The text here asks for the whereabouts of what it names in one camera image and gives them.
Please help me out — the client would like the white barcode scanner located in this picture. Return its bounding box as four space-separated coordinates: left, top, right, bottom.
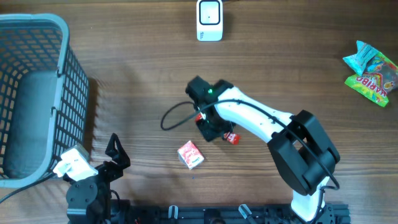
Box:
196 0 223 42

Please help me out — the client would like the grey plastic shopping basket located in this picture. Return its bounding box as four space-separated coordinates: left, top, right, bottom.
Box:
1 14 90 189

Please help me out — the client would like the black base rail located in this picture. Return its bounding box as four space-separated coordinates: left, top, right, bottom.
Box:
110 200 352 224

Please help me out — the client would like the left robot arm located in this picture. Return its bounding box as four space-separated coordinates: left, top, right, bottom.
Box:
66 133 131 224

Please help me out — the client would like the teal tissue wipes pack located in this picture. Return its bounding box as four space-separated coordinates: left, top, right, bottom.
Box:
343 40 379 75

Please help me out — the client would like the green Haribo gummy bag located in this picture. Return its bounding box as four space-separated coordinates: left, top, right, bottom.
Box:
345 52 397 107

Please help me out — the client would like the red candy bar wrapper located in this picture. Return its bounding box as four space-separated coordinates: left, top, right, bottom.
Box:
195 114 241 145

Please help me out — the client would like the small red white carton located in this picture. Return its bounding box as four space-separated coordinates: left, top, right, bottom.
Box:
177 141 205 170

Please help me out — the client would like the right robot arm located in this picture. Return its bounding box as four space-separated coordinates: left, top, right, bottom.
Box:
185 77 340 223

